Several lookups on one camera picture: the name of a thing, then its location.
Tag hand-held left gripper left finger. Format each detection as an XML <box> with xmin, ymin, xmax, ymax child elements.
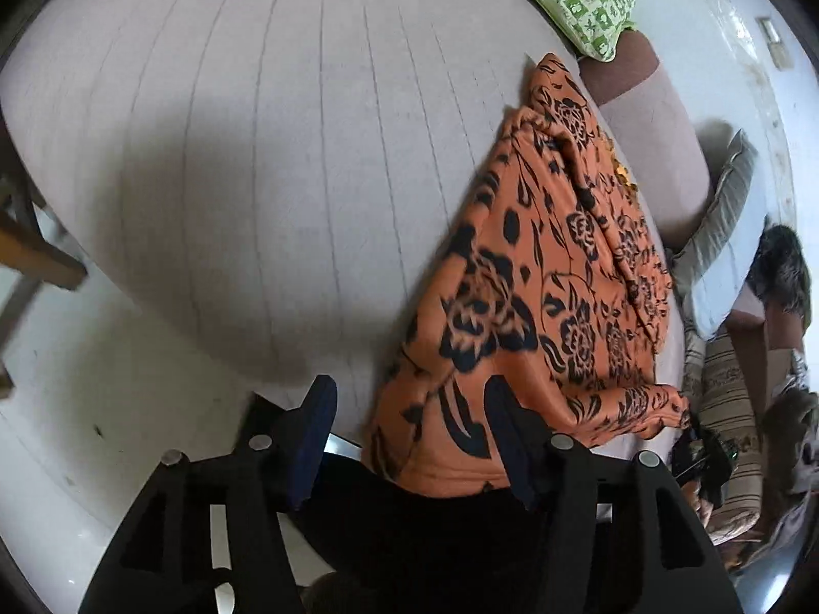
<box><xmin>77</xmin><ymin>374</ymin><xmax>339</xmax><ymax>614</ymax></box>

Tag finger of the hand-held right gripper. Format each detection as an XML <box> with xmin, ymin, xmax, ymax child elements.
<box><xmin>672</xmin><ymin>419</ymin><xmax>734</xmax><ymax>513</ymax></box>

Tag brown jacket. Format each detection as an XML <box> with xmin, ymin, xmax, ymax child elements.
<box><xmin>761</xmin><ymin>390</ymin><xmax>819</xmax><ymax>525</ymax></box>

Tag fur-trimmed dark coat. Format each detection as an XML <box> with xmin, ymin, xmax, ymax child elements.
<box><xmin>745</xmin><ymin>224</ymin><xmax>813</xmax><ymax>317</ymax></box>

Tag striped beige cushion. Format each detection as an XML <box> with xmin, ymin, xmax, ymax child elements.
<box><xmin>681</xmin><ymin>326</ymin><xmax>794</xmax><ymax>544</ymax></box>

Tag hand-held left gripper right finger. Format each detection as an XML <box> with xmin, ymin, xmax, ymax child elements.
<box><xmin>483</xmin><ymin>374</ymin><xmax>743</xmax><ymax>614</ymax></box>

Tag pink bolster cushion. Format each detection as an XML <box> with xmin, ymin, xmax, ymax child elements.
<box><xmin>579</xmin><ymin>29</ymin><xmax>714</xmax><ymax>250</ymax></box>

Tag person's black pants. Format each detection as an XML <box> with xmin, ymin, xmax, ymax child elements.
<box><xmin>300</xmin><ymin>460</ymin><xmax>546</xmax><ymax>614</ymax></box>

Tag pink quilted sofa bed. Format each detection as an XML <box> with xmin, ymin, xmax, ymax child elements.
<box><xmin>0</xmin><ymin>0</ymin><xmax>705</xmax><ymax>462</ymax></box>

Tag orange floral shirt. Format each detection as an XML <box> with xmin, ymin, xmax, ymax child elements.
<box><xmin>361</xmin><ymin>54</ymin><xmax>692</xmax><ymax>500</ymax></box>

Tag grey pillow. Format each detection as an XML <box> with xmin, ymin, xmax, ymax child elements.
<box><xmin>669</xmin><ymin>129</ymin><xmax>769</xmax><ymax>340</ymax></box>

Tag wooden stool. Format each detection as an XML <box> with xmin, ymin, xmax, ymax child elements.
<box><xmin>0</xmin><ymin>121</ymin><xmax>89</xmax><ymax>398</ymax></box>

